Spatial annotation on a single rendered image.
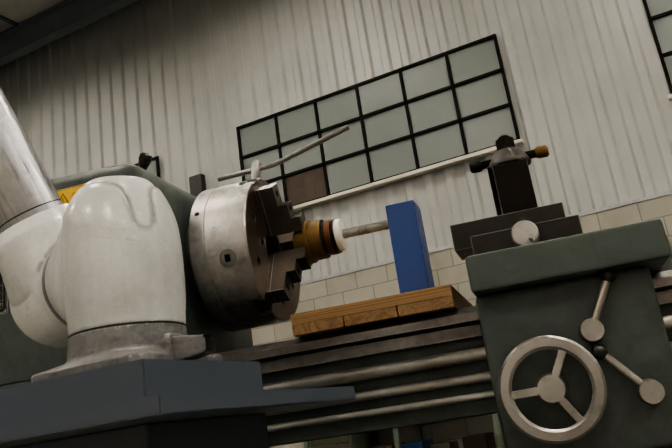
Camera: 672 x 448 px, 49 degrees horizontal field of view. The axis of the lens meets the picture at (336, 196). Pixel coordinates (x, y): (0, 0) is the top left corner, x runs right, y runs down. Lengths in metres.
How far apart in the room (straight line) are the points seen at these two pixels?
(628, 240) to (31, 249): 0.89
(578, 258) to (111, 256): 0.68
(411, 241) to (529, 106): 7.15
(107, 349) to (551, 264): 0.66
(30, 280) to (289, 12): 9.35
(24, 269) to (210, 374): 0.36
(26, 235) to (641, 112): 7.59
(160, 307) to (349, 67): 8.67
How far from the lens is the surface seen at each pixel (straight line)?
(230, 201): 1.53
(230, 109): 10.42
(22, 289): 1.20
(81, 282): 1.01
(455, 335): 1.34
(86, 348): 1.00
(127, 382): 0.89
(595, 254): 1.20
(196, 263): 1.51
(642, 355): 1.23
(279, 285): 1.51
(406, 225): 1.50
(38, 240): 1.19
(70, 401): 0.95
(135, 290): 0.99
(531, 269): 1.20
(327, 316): 1.37
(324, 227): 1.55
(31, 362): 1.56
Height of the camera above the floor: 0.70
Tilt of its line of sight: 17 degrees up
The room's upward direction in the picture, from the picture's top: 9 degrees counter-clockwise
